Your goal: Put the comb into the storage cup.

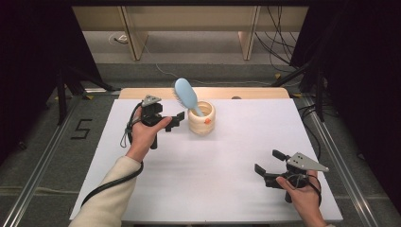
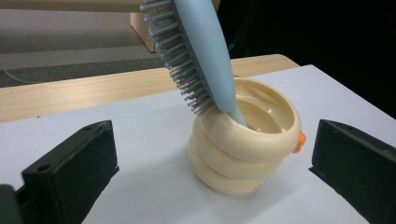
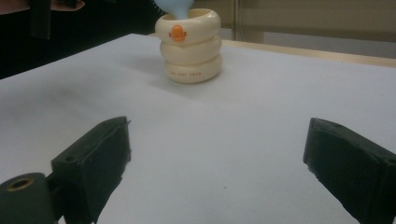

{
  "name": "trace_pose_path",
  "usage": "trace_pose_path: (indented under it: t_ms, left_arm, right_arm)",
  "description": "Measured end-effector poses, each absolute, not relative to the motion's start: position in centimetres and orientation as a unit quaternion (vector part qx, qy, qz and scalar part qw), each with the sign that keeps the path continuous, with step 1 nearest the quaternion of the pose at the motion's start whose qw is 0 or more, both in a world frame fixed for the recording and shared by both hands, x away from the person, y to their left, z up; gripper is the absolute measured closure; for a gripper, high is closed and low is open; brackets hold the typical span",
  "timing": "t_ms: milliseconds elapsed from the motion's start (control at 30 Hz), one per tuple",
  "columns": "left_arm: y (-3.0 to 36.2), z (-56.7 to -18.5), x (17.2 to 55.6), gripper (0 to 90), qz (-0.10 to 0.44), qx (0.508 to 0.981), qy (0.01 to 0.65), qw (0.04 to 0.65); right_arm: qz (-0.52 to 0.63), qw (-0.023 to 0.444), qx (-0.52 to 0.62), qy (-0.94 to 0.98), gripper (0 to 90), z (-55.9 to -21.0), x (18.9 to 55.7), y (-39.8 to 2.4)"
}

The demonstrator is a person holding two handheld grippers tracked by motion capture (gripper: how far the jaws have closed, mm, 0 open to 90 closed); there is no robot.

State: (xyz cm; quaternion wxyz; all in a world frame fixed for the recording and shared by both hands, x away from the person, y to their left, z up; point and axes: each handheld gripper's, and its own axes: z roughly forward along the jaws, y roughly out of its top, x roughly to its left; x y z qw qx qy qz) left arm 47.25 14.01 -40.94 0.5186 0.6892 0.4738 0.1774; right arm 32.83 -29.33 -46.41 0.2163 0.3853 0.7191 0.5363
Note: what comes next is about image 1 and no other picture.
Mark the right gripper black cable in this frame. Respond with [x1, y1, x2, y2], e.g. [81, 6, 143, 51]
[285, 173, 323, 206]

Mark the black metal stand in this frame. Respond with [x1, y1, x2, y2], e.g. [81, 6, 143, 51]
[270, 60, 326, 123]
[56, 65, 121, 127]

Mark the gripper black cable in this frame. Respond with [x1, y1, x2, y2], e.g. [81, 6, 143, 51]
[285, 173, 323, 206]
[80, 102, 146, 208]

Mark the light blue hairbrush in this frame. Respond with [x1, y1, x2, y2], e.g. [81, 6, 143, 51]
[172, 78, 205, 117]

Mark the thin white floor cable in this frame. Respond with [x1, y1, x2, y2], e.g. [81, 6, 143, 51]
[143, 44, 304, 88]

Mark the white board table cover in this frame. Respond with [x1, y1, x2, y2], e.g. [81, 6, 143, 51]
[69, 98, 344, 221]

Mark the person's right hand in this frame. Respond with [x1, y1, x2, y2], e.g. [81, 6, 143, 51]
[275, 170, 324, 219]

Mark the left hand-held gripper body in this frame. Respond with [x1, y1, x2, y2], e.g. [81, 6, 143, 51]
[140, 95, 165, 150]

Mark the beige wooden desk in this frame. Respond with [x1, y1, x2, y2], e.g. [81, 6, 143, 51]
[72, 6, 309, 61]

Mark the bundle of black cables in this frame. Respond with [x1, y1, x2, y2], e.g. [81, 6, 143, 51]
[254, 6, 311, 74]

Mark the aluminium floor rail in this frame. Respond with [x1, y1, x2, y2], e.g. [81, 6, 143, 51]
[302, 96, 380, 227]
[0, 94, 83, 227]

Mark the round floor socket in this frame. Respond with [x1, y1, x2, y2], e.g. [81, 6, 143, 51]
[108, 32, 130, 45]

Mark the person's left hand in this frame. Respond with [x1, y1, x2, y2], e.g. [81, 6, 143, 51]
[126, 106, 174, 164]

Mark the black curtain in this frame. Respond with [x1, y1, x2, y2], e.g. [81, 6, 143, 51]
[0, 0, 102, 162]
[289, 0, 401, 207]

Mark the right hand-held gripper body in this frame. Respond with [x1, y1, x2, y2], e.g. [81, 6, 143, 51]
[277, 151, 330, 203]

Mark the cream ribbed ceramic cup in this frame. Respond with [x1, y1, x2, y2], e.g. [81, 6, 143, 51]
[187, 100, 217, 136]

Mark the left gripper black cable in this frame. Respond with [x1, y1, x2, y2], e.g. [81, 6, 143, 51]
[80, 102, 146, 208]

